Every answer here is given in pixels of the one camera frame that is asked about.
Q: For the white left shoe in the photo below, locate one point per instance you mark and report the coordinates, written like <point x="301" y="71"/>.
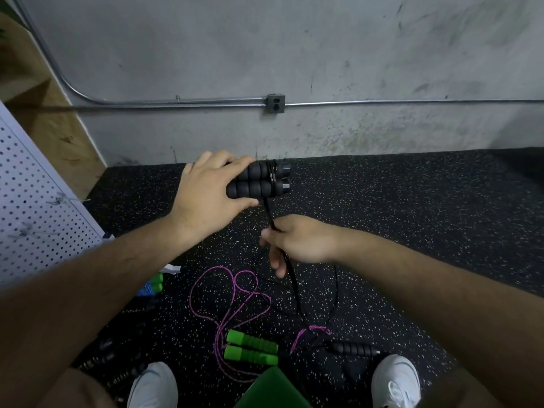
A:
<point x="153" y="386"/>

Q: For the person's left hand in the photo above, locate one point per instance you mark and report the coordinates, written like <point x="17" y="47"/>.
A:
<point x="208" y="195"/>

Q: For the grey electrical junction box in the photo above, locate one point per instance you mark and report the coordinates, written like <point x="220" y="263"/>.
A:
<point x="275" y="103"/>

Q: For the white shoe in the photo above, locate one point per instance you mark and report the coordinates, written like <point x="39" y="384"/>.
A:
<point x="153" y="386"/>
<point x="397" y="382"/>

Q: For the person's left forearm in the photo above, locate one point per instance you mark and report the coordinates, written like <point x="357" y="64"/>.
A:
<point x="76" y="310"/>

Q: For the person's right forearm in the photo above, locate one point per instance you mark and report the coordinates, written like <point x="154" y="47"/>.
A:
<point x="450" y="310"/>

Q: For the white pegboard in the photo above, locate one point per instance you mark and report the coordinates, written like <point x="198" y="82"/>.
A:
<point x="38" y="208"/>

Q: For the white pegboard stand foot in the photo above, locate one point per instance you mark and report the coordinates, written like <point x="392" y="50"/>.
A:
<point x="171" y="268"/>

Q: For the metal conduit pipe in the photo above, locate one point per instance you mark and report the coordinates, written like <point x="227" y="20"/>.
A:
<point x="170" y="103"/>

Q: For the person's right hand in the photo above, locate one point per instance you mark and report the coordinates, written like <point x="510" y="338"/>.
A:
<point x="304" y="240"/>

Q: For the white right shoe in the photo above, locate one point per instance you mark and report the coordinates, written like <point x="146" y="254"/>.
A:
<point x="397" y="382"/>

